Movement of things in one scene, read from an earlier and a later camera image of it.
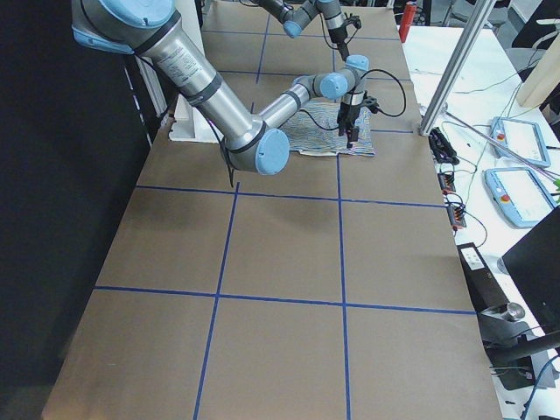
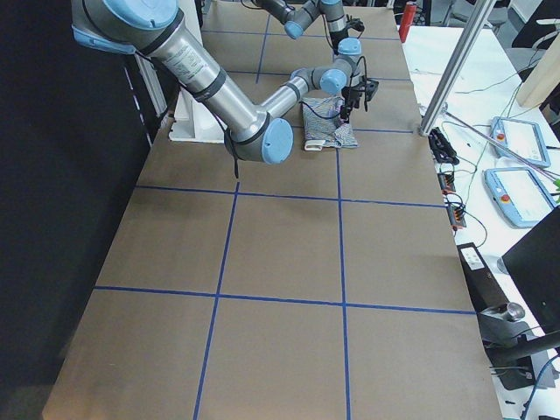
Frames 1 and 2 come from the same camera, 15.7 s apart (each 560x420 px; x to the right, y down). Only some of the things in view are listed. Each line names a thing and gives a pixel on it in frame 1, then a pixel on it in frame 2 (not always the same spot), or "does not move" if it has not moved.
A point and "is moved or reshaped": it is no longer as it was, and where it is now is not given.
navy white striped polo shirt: [315, 130] is moved or reshaped
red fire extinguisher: [407, 19] does not move
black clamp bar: [442, 148] does not move
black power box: [485, 290] does not move
